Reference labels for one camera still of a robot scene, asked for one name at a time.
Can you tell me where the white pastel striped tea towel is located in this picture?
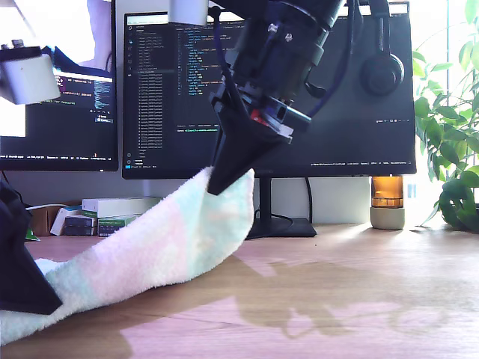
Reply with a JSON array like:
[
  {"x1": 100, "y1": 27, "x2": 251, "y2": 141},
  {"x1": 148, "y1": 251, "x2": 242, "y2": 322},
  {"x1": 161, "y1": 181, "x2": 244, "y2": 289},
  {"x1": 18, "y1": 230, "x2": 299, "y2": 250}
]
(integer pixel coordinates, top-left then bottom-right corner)
[{"x1": 0, "y1": 166, "x2": 256, "y2": 345}]

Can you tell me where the brown cardboard box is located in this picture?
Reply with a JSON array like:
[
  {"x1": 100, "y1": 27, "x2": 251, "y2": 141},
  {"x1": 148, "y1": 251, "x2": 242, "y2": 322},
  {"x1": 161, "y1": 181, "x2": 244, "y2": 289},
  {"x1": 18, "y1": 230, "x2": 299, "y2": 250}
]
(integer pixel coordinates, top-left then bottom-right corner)
[{"x1": 29, "y1": 203, "x2": 82, "y2": 237}]

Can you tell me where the green potted leafy plant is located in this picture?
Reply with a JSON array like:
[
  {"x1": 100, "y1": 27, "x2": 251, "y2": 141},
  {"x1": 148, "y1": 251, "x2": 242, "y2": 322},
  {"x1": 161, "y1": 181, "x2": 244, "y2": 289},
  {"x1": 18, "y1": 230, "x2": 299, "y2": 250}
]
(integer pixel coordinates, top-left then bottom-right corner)
[{"x1": 411, "y1": 0, "x2": 479, "y2": 235}]

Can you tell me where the black over-ear headphones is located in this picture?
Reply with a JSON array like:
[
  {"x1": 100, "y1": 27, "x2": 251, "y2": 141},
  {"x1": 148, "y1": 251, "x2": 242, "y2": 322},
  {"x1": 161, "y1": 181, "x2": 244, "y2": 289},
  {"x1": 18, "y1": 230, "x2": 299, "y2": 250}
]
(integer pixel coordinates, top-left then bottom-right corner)
[{"x1": 359, "y1": 0, "x2": 406, "y2": 96}]

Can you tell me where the black monitor with terminal windows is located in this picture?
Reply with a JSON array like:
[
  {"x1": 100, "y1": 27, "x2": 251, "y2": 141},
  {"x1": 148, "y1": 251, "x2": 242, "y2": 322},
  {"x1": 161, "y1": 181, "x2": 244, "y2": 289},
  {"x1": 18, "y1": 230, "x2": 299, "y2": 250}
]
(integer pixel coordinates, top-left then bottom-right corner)
[{"x1": 0, "y1": 0, "x2": 120, "y2": 173}]

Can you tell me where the amber glass jar grey base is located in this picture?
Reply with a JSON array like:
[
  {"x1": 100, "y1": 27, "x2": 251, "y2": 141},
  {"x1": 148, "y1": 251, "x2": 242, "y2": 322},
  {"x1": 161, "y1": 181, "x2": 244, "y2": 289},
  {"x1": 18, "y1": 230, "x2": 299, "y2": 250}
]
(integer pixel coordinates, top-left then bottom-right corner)
[{"x1": 369, "y1": 176, "x2": 406, "y2": 231}]

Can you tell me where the green and white box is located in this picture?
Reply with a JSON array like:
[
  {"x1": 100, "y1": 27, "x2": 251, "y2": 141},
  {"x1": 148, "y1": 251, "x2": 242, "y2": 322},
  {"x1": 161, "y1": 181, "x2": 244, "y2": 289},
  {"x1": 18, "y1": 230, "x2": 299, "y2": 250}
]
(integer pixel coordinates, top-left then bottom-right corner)
[{"x1": 97, "y1": 213, "x2": 143, "y2": 238}]

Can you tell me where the white cable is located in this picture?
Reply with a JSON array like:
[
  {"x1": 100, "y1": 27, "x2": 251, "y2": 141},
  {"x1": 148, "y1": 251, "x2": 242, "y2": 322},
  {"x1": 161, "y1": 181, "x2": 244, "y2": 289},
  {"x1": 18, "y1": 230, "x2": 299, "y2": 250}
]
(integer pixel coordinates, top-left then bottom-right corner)
[{"x1": 25, "y1": 203, "x2": 82, "y2": 211}]

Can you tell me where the black monitor power cable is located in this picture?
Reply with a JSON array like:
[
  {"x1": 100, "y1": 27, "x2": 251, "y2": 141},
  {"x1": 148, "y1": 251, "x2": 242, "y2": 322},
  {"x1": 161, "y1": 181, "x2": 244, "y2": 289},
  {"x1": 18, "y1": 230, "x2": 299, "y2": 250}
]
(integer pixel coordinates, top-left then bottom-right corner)
[{"x1": 305, "y1": 177, "x2": 314, "y2": 224}]

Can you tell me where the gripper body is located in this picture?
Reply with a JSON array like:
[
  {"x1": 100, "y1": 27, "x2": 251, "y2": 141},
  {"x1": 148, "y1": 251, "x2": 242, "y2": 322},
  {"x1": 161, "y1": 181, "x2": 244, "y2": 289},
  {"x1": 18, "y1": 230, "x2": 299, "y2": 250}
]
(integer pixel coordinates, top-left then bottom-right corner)
[{"x1": 208, "y1": 18, "x2": 331, "y2": 146}]

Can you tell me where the black Huawei monitor on stand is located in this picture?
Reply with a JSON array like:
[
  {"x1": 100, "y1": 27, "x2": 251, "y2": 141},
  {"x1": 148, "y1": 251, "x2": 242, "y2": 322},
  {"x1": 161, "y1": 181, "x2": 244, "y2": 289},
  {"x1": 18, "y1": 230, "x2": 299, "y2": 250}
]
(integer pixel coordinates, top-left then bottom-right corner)
[{"x1": 121, "y1": 3, "x2": 417, "y2": 239}]

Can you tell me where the long white flat box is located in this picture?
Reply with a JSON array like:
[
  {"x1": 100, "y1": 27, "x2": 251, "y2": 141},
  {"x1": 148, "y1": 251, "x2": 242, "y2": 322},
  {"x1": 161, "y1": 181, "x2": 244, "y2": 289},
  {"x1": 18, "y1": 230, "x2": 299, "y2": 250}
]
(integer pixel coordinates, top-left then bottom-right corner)
[{"x1": 81, "y1": 197, "x2": 165, "y2": 219}]

